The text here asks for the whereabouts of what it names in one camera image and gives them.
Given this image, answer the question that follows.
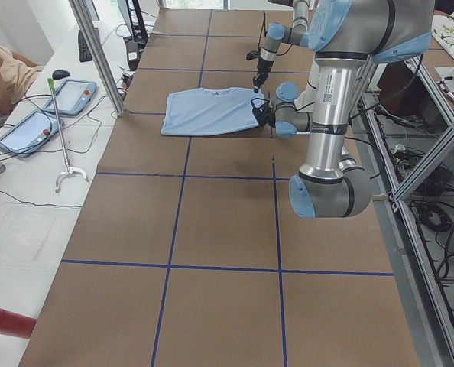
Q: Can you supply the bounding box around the light blue t-shirt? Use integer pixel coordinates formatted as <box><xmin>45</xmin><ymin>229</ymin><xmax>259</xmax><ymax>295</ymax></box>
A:
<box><xmin>161</xmin><ymin>87</ymin><xmax>264</xmax><ymax>136</ymax></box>

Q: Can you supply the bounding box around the black computer mouse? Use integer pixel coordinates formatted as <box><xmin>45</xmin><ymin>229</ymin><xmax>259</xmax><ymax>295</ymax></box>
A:
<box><xmin>52</xmin><ymin>69</ymin><xmax>70</xmax><ymax>80</ymax></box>

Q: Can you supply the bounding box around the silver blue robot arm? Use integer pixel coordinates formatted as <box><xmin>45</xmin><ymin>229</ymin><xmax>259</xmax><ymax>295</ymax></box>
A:
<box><xmin>246</xmin><ymin>0</ymin><xmax>318</xmax><ymax>92</ymax></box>
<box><xmin>253</xmin><ymin>1</ymin><xmax>435</xmax><ymax>218</ymax></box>

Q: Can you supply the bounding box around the green handled reacher grabber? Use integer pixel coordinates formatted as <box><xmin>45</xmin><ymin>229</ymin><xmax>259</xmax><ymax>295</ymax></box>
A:
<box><xmin>47</xmin><ymin>78</ymin><xmax>89</xmax><ymax>193</ymax></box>

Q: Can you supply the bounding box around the near blue teach pendant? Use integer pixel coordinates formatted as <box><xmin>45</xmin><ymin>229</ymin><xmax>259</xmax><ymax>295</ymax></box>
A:
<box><xmin>0</xmin><ymin>110</ymin><xmax>59</xmax><ymax>158</ymax></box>

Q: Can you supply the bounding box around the blue teach pendant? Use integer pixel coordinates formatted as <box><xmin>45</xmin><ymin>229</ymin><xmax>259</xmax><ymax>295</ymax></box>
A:
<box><xmin>0</xmin><ymin>110</ymin><xmax>59</xmax><ymax>158</ymax></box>
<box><xmin>55</xmin><ymin>80</ymin><xmax>97</xmax><ymax>117</ymax></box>

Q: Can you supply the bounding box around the white camera mast pedestal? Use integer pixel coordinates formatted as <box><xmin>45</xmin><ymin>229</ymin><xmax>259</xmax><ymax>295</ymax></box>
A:
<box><xmin>283</xmin><ymin>0</ymin><xmax>369</xmax><ymax>136</ymax></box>

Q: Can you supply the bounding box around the far blue teach pendant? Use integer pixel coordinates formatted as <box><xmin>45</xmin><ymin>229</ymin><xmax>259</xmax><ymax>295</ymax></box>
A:
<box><xmin>55</xmin><ymin>80</ymin><xmax>97</xmax><ymax>117</ymax></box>

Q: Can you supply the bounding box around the black power adapter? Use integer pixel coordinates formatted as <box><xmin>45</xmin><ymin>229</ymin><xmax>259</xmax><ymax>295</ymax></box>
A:
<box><xmin>125</xmin><ymin>40</ymin><xmax>141</xmax><ymax>71</ymax></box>

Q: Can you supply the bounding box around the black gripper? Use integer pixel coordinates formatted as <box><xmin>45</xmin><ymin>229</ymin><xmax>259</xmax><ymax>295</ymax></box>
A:
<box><xmin>252</xmin><ymin>59</ymin><xmax>274</xmax><ymax>92</ymax></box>
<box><xmin>254</xmin><ymin>106</ymin><xmax>275</xmax><ymax>128</ymax></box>

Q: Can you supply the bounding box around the aluminium frame post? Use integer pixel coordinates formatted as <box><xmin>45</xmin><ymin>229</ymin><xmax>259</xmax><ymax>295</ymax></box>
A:
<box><xmin>69</xmin><ymin>0</ymin><xmax>125</xmax><ymax>117</ymax></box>

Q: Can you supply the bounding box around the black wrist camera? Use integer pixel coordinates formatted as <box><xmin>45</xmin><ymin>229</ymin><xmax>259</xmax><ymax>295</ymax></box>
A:
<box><xmin>250</xmin><ymin>97</ymin><xmax>269</xmax><ymax>117</ymax></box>
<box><xmin>245</xmin><ymin>50</ymin><xmax>260</xmax><ymax>61</ymax></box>

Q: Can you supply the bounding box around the black keyboard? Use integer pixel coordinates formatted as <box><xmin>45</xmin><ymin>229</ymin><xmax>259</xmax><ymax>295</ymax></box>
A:
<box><xmin>77</xmin><ymin>30</ymin><xmax>92</xmax><ymax>63</ymax></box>

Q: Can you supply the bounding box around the person in beige shirt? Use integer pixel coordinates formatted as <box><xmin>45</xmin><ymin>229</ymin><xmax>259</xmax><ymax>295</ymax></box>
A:
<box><xmin>0</xmin><ymin>45</ymin><xmax>43</xmax><ymax>117</ymax></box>

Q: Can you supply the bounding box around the red cylinder bottle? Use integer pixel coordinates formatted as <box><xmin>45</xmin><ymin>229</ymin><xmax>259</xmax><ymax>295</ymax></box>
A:
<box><xmin>0</xmin><ymin>308</ymin><xmax>37</xmax><ymax>339</ymax></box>

